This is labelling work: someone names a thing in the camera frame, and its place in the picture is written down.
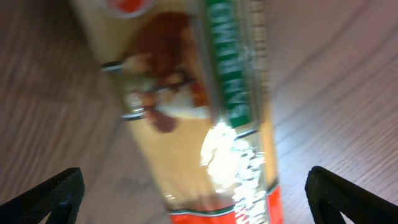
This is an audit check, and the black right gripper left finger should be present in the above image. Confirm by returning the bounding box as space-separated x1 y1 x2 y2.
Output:
1 167 85 224

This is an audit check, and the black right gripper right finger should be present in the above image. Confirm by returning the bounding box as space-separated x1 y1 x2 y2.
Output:
305 166 397 224

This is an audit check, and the orange yellow spaghetti packet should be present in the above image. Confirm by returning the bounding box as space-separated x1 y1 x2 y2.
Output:
72 0 284 224

